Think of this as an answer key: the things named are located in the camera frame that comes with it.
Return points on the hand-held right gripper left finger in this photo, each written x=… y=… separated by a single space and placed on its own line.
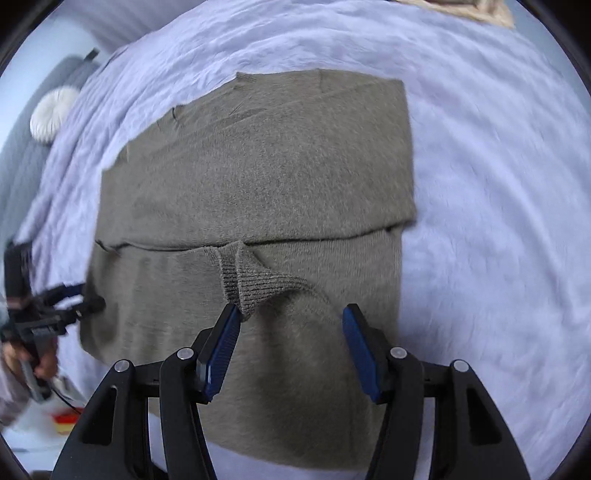
x=221 y=350

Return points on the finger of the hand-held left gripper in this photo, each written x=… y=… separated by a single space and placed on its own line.
x=85 y=307
x=62 y=293

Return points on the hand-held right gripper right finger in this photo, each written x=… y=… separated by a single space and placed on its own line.
x=362 y=350

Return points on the olive knit sweater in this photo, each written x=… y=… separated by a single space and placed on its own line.
x=268 y=207

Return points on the person's left forearm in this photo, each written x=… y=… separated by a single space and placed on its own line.
x=11 y=397

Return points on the person's left hand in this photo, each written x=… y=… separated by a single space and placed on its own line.
x=44 y=367

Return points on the red packet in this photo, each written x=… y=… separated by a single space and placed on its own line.
x=69 y=422

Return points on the round white pleated cushion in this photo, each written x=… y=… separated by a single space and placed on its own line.
x=53 y=115

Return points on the lavender fleece blanket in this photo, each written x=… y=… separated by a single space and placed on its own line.
x=485 y=207

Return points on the beige striped cloth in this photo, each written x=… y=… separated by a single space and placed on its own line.
x=466 y=9

